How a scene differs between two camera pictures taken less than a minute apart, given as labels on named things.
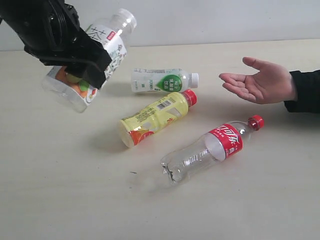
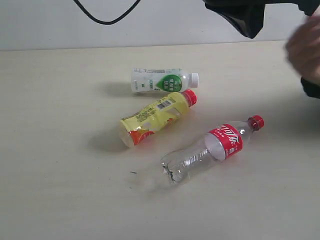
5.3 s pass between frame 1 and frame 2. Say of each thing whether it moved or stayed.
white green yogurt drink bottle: stayed
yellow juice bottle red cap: stayed
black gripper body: moved
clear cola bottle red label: stayed
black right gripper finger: moved
